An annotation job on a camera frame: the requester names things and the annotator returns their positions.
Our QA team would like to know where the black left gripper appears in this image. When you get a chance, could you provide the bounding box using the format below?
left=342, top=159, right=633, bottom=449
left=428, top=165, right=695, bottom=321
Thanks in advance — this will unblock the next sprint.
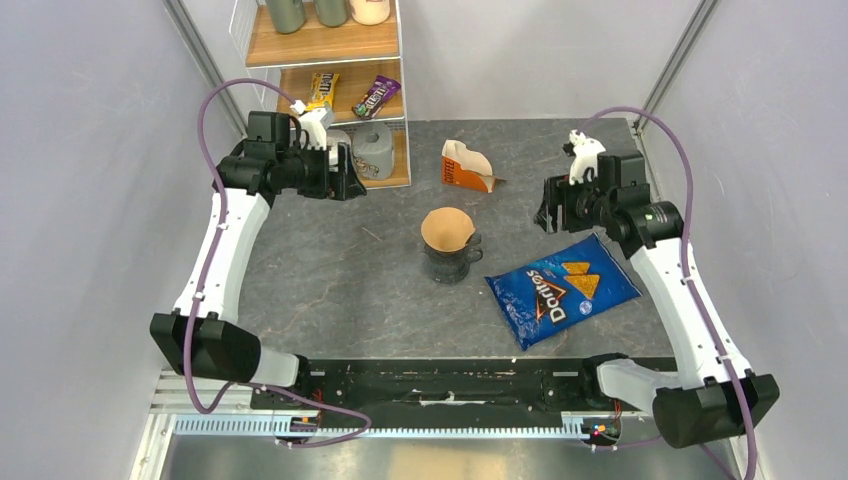
left=277, top=141, right=366, bottom=201

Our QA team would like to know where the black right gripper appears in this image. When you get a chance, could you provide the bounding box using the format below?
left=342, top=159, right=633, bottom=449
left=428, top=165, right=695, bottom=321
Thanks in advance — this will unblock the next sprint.
left=532, top=169, right=616, bottom=234

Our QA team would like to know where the black coffee dripper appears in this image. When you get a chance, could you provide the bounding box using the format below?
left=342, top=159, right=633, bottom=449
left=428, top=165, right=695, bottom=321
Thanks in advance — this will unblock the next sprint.
left=422, top=229, right=483, bottom=263

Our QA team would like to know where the orange coffee filter package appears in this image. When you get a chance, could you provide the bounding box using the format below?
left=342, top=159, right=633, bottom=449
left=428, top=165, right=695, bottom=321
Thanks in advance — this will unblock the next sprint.
left=440, top=139, right=506, bottom=193

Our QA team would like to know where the brown paper coffee filter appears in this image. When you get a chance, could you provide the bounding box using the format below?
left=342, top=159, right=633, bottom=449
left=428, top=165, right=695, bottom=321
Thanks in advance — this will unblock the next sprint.
left=421, top=207, right=476, bottom=253

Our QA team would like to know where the white wire wooden shelf rack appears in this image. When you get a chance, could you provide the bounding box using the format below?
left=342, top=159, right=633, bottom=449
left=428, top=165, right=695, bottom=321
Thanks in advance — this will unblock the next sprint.
left=229, top=1, right=412, bottom=189

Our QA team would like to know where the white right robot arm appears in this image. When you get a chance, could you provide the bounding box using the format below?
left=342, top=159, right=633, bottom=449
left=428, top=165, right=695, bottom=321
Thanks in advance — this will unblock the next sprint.
left=534, top=152, right=780, bottom=448

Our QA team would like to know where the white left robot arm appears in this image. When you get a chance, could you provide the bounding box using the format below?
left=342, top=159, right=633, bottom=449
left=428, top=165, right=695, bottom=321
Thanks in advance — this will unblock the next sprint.
left=150, top=108, right=366, bottom=409

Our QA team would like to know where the blue Doritos chip bag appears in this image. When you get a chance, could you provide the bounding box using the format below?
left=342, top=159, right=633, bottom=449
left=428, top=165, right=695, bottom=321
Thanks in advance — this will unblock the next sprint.
left=485, top=233, right=642, bottom=351

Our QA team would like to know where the yellow M&M's candy bag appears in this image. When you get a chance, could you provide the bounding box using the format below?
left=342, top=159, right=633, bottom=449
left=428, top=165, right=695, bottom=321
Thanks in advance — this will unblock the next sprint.
left=305, top=73, right=340, bottom=111

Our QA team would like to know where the purple M&M's candy bag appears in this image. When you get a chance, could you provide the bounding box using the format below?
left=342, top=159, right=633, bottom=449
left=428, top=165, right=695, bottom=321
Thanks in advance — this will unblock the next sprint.
left=351, top=75, right=402, bottom=119

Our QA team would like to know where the green bottle middle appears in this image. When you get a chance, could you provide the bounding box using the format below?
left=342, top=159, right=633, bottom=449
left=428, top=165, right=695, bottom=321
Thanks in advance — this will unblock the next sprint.
left=313, top=0, right=349, bottom=28

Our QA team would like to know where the green bottle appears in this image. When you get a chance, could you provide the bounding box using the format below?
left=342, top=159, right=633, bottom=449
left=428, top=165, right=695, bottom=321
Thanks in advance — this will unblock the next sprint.
left=313, top=0, right=349, bottom=28
left=265, top=0, right=306, bottom=34

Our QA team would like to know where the cream pump lotion bottle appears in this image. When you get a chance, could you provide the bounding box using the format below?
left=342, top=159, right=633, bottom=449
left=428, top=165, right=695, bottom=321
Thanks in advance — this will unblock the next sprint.
left=349, top=0, right=391, bottom=26

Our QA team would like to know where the green bottle left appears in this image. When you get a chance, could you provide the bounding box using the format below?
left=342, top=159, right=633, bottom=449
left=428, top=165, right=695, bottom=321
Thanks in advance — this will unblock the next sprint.
left=265, top=0, right=306, bottom=34

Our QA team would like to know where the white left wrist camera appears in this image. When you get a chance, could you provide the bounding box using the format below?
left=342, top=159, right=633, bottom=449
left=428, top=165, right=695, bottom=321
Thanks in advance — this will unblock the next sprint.
left=288, top=100, right=335, bottom=150

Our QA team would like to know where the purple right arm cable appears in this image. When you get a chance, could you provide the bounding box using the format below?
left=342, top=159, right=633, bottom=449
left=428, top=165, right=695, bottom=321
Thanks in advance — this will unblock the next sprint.
left=574, top=106, right=760, bottom=480

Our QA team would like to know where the aluminium rail frame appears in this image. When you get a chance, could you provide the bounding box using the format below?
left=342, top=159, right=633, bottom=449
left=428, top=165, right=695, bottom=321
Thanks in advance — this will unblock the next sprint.
left=129, top=343, right=770, bottom=480

